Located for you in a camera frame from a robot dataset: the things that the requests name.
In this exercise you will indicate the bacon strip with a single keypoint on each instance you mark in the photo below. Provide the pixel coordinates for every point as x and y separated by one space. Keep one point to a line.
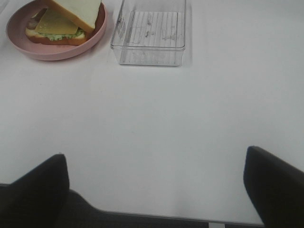
32 24
38 16

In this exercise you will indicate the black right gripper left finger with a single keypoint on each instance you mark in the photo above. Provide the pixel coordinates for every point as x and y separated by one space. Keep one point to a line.
36 199

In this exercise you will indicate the green lettuce leaf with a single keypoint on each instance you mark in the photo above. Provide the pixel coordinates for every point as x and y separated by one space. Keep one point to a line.
54 37

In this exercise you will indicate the pink round plate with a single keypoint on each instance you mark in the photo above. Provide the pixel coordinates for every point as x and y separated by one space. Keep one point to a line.
15 30

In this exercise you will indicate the yellow cheese slice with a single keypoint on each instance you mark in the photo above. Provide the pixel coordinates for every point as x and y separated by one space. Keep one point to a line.
53 22

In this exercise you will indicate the bread slice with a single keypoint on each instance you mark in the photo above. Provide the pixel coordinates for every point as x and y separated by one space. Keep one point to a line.
33 36
83 13

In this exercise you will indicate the clear right plastic tray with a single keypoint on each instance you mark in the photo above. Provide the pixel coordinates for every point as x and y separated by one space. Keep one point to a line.
150 33

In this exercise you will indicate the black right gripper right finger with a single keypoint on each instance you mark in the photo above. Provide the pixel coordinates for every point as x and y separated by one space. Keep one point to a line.
275 188

